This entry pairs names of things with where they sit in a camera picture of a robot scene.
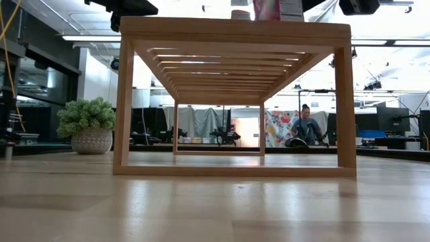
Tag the red cereal box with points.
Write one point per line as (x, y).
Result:
(267, 9)

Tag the round green potted plant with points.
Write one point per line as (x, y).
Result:
(87, 114)

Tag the person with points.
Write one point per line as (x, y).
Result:
(306, 127)

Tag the colourful floral cloth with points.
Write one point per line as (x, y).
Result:
(279, 129)

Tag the grey cover cloth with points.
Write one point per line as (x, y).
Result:
(201, 121)

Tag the dark computer monitor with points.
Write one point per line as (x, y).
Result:
(393, 119)

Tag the blue plastic bin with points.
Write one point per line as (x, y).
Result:
(371, 134)

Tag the small black robot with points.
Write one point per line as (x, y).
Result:
(225, 136)

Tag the black table frame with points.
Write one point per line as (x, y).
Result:
(40, 148)

